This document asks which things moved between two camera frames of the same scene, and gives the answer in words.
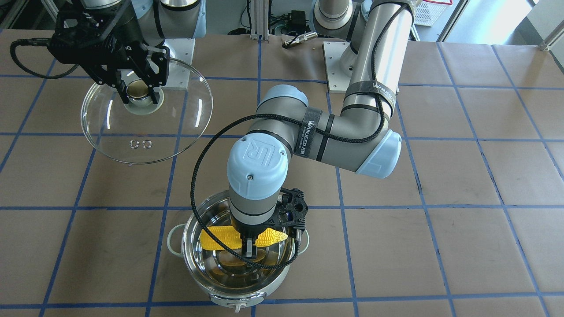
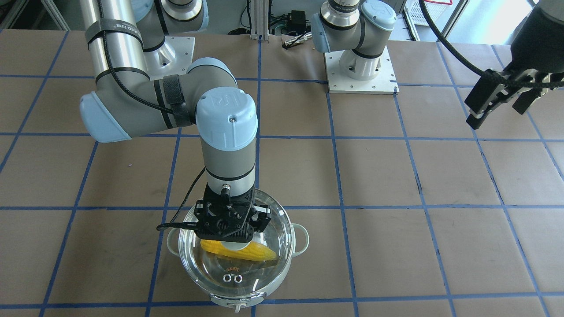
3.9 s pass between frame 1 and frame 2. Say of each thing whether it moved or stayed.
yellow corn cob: moved
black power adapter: stayed
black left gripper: moved
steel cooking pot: stayed
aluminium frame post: stayed
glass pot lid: moved
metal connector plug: stayed
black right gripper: moved
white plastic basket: stayed
